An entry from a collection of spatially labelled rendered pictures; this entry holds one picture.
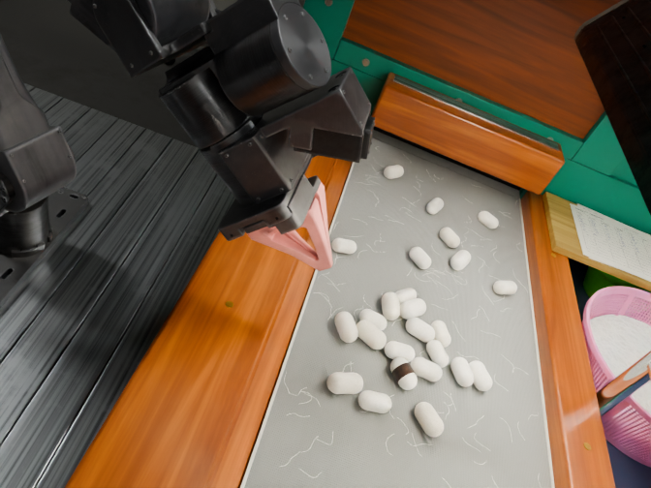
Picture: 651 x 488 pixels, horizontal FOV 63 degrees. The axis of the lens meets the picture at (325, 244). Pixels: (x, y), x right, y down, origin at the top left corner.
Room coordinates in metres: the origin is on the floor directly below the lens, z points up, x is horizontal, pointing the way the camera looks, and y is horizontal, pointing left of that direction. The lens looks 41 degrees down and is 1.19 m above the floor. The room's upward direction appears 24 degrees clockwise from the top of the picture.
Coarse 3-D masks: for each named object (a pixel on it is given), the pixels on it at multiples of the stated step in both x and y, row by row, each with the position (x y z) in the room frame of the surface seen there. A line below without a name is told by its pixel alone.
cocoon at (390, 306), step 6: (384, 294) 0.46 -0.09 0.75; (390, 294) 0.46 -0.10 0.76; (396, 294) 0.46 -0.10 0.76; (384, 300) 0.45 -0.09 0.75; (390, 300) 0.45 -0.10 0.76; (396, 300) 0.45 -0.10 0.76; (384, 306) 0.44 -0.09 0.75; (390, 306) 0.44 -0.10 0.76; (396, 306) 0.44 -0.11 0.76; (384, 312) 0.44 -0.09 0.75; (390, 312) 0.44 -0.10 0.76; (396, 312) 0.44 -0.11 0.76; (390, 318) 0.43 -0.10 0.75; (396, 318) 0.44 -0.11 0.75
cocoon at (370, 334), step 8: (360, 320) 0.41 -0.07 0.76; (368, 320) 0.41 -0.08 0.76; (360, 328) 0.39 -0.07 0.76; (368, 328) 0.39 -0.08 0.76; (376, 328) 0.40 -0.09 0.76; (360, 336) 0.39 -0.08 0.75; (368, 336) 0.39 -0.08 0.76; (376, 336) 0.39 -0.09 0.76; (384, 336) 0.39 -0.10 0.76; (368, 344) 0.39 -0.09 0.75; (376, 344) 0.38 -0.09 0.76; (384, 344) 0.39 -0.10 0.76
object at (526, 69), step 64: (320, 0) 0.82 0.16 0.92; (384, 0) 0.84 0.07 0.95; (448, 0) 0.84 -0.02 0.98; (512, 0) 0.85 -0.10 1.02; (576, 0) 0.85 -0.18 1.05; (384, 64) 0.82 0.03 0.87; (448, 64) 0.84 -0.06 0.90; (512, 64) 0.85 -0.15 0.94; (576, 64) 0.85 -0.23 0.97; (576, 128) 0.86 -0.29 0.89
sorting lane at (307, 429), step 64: (384, 192) 0.68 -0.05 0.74; (448, 192) 0.76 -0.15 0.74; (384, 256) 0.54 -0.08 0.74; (448, 256) 0.60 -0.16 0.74; (512, 256) 0.67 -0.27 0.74; (320, 320) 0.39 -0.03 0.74; (448, 320) 0.48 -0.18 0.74; (512, 320) 0.53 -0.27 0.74; (320, 384) 0.32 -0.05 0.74; (384, 384) 0.35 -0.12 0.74; (448, 384) 0.39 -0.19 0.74; (512, 384) 0.43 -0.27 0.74; (256, 448) 0.23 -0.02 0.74; (320, 448) 0.25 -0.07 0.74; (384, 448) 0.28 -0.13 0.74; (448, 448) 0.31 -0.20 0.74; (512, 448) 0.34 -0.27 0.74
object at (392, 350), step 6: (390, 342) 0.39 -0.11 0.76; (396, 342) 0.40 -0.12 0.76; (390, 348) 0.39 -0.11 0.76; (396, 348) 0.39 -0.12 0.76; (402, 348) 0.39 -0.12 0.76; (408, 348) 0.39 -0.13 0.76; (390, 354) 0.38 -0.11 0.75; (396, 354) 0.38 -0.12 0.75; (402, 354) 0.39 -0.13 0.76; (408, 354) 0.39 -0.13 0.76; (414, 354) 0.39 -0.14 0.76; (408, 360) 0.39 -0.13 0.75
